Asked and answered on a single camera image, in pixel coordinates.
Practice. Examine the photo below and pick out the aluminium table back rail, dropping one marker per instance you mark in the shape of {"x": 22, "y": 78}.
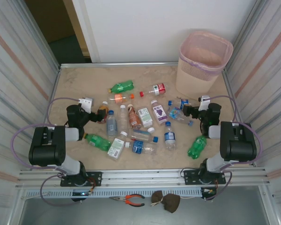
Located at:
{"x": 119, "y": 64}

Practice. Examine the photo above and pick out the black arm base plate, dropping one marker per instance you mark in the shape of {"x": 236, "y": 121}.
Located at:
{"x": 96, "y": 178}
{"x": 189, "y": 176}

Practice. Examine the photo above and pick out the water bottle grey blue label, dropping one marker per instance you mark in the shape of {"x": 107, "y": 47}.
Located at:
{"x": 111, "y": 125}

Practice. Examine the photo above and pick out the bottle purple grape label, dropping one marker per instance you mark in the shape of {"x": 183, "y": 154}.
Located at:
{"x": 159, "y": 112}

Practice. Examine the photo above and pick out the aluminium front mounting rail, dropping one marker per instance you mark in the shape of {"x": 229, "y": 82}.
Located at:
{"x": 142, "y": 177}

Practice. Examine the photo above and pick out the clear bottle orange label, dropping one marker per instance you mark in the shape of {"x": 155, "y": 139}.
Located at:
{"x": 119, "y": 98}

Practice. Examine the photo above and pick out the clear bottle red label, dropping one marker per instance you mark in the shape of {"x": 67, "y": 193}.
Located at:
{"x": 158, "y": 89}

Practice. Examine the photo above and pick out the small black controller board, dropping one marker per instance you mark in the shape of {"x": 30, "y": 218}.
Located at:
{"x": 207, "y": 191}
{"x": 80, "y": 193}

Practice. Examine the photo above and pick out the white beige door frame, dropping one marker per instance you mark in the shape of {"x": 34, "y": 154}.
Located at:
{"x": 89, "y": 35}

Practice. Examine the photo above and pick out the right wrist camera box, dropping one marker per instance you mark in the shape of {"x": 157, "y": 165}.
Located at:
{"x": 204, "y": 102}

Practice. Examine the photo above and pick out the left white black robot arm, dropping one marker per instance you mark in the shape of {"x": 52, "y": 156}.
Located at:
{"x": 46, "y": 152}

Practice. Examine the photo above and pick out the green plastic soda bottle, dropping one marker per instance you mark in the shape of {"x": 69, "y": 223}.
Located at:
{"x": 123, "y": 86}
{"x": 196, "y": 147}
{"x": 97, "y": 141}

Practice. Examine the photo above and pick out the amber tea bottle white cap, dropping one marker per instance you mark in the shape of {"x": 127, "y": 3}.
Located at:
{"x": 103, "y": 108}

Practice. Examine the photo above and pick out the grey metal shelf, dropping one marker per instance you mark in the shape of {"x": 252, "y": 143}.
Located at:
{"x": 84, "y": 215}

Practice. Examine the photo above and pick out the crumpled bottle light blue label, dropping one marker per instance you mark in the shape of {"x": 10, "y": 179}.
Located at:
{"x": 178, "y": 116}

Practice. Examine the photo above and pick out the clear bottle blue Pepsi label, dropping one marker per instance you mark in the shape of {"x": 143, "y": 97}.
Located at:
{"x": 178, "y": 103}

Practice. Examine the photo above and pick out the square bottle green white label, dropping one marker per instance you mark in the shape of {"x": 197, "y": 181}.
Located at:
{"x": 145, "y": 117}
{"x": 116, "y": 147}

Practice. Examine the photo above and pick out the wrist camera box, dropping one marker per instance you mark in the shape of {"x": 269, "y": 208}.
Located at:
{"x": 87, "y": 103}
{"x": 204, "y": 102}

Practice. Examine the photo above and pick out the aluminium corner post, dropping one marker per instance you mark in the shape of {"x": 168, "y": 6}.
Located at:
{"x": 38, "y": 35}
{"x": 245, "y": 35}

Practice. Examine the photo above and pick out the brown cloth pouch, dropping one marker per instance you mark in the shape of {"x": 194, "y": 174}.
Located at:
{"x": 172, "y": 202}

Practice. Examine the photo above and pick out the brown label bottle white cap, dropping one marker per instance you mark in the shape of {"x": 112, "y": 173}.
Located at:
{"x": 134, "y": 118}

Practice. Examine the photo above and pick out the beige plastic waste bin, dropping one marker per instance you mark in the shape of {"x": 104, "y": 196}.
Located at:
{"x": 192, "y": 82}

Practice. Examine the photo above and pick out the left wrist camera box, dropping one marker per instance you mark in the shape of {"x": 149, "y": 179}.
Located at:
{"x": 87, "y": 103}

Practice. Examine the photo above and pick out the blue label bottle white cap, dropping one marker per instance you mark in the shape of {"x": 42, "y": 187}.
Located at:
{"x": 139, "y": 146}

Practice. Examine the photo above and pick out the clear bottle blue cap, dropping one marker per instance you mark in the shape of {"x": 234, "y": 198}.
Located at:
{"x": 140, "y": 134}

